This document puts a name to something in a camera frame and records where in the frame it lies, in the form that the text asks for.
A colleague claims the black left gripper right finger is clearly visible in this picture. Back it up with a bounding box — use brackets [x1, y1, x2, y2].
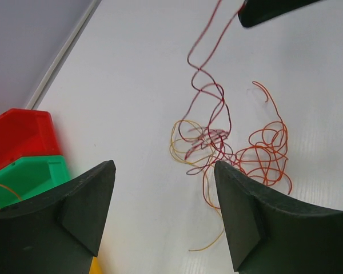
[214, 161, 343, 273]

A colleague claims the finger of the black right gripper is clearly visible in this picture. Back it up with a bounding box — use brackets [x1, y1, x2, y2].
[238, 0, 320, 28]

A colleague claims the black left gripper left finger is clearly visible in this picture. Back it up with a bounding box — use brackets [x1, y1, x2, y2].
[0, 160, 116, 274]

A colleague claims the orange wire bundle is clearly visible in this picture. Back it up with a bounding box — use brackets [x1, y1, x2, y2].
[169, 0, 294, 252]

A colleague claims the yellow plastic bin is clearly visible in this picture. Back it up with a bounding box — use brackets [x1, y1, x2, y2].
[89, 257, 103, 274]

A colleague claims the green plastic bin near red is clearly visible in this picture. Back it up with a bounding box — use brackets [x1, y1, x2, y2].
[0, 155, 70, 209]

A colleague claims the aluminium back rail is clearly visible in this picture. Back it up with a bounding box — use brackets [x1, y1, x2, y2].
[25, 1, 101, 109]

